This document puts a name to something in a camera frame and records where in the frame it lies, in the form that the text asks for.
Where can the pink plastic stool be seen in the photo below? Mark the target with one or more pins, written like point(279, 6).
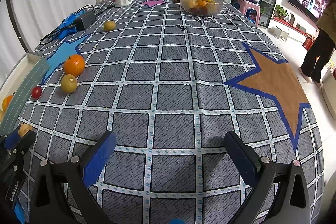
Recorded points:
point(249, 5)

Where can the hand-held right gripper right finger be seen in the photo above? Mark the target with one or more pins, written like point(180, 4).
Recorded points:
point(241, 163)

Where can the white curtain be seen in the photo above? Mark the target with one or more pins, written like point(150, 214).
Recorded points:
point(52, 3)

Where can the white shallow tray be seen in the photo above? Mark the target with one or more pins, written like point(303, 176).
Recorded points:
point(26, 82)

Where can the red low television bench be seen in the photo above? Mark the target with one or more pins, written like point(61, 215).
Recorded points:
point(296, 27)

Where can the small white step stool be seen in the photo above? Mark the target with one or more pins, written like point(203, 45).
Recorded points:
point(281, 32)

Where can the red gift box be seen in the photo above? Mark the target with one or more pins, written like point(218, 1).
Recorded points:
point(308, 43)

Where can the grey checked star tablecloth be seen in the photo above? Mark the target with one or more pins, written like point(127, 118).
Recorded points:
point(170, 82)

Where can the mixed small fruit pile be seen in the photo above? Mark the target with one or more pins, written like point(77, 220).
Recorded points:
point(193, 3)

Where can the smooth yellow-orange orange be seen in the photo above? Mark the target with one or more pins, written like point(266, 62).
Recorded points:
point(7, 102)

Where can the yellow-green round fruit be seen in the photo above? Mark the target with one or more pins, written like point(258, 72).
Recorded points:
point(68, 83)

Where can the white round low cabinet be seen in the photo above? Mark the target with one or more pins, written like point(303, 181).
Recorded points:
point(330, 92)

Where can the orange mandarin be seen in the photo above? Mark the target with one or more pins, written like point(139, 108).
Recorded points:
point(74, 65)

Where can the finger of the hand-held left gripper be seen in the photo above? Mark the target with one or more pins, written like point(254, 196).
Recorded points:
point(11, 140)
point(26, 139)

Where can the red cherry tomato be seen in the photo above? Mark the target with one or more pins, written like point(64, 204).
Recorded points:
point(36, 92)

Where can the potted green plant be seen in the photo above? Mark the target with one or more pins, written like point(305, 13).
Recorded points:
point(281, 12)

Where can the small yellow fruit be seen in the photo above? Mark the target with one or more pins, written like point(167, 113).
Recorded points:
point(109, 25)

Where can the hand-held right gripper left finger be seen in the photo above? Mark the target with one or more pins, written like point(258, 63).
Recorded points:
point(101, 158)

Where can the yellow husked physalis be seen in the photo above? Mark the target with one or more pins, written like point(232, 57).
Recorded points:
point(25, 129)

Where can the glass fruit bowl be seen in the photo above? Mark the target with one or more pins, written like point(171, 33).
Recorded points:
point(215, 7)

